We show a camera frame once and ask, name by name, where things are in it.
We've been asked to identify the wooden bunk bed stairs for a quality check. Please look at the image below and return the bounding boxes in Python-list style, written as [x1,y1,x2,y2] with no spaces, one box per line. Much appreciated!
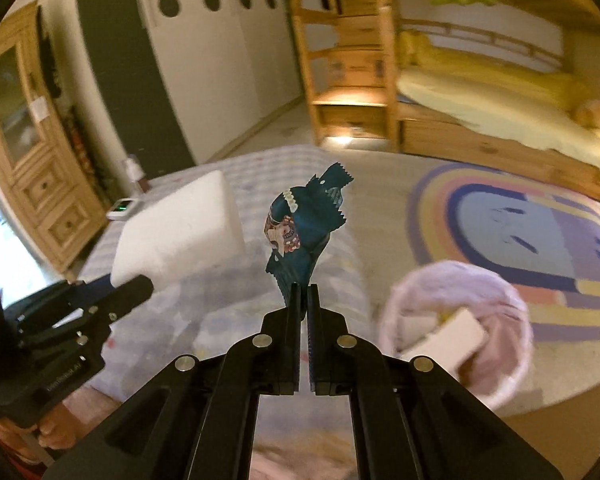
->
[290,0,401,152]

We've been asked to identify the left hand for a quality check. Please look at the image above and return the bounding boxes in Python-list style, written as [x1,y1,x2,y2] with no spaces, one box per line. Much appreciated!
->
[0,403,79,464]

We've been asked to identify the wooden cabinet with drawers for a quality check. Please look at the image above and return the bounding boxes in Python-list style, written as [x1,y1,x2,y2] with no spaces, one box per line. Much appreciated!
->
[0,1,106,278]

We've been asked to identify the wooden bunk bed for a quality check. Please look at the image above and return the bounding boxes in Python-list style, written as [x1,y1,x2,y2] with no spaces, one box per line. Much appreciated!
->
[394,28,600,202]

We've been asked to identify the rainbow round rug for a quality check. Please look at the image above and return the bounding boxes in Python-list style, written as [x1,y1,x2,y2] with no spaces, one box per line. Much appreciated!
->
[406,162,600,342]

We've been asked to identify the yellow plush pillow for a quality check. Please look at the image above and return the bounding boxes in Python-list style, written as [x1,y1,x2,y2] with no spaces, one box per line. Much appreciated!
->
[572,100,600,129]

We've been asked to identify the white digital clock device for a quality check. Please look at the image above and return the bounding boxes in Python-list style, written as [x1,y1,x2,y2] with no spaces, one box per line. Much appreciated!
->
[106,197,142,221]

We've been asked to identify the yellow bed quilt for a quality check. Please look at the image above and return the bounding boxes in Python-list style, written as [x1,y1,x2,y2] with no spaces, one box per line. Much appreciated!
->
[396,29,600,170]

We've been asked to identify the white wardrobe with holes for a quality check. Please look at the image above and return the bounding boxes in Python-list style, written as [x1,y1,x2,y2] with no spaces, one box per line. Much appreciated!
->
[74,0,304,181]

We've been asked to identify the dark green snack packet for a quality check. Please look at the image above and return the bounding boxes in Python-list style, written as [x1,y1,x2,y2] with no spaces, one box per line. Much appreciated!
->
[263,162,353,302]

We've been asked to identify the checkered blue mattress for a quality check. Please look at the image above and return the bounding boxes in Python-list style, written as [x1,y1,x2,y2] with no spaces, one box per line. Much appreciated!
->
[79,144,375,401]

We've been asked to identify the white milk carton box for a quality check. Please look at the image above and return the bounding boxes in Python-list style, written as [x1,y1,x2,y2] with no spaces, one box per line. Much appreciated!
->
[400,308,488,378]

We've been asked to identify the trash bin pink bag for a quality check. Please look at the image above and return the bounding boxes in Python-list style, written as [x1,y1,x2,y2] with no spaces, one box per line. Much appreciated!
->
[377,260,533,410]

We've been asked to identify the white tissue block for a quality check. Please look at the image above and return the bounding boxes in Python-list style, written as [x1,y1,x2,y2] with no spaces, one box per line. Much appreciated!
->
[110,170,246,290]

